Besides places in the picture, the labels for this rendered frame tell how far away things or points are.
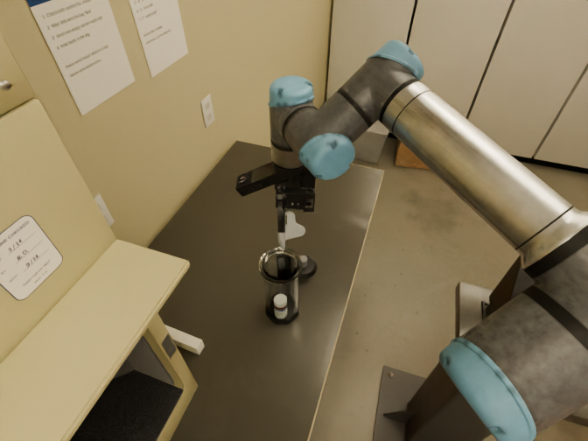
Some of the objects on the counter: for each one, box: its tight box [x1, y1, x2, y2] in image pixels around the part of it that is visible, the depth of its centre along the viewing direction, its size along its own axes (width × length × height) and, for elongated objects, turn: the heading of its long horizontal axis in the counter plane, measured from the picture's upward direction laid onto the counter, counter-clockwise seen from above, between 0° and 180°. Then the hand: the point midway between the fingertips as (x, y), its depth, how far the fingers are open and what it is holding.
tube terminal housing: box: [0, 98, 198, 441], centre depth 53 cm, size 25×32×77 cm
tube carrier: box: [259, 247, 302, 319], centre depth 95 cm, size 11×11×21 cm
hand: (281, 226), depth 83 cm, fingers open, 13 cm apart
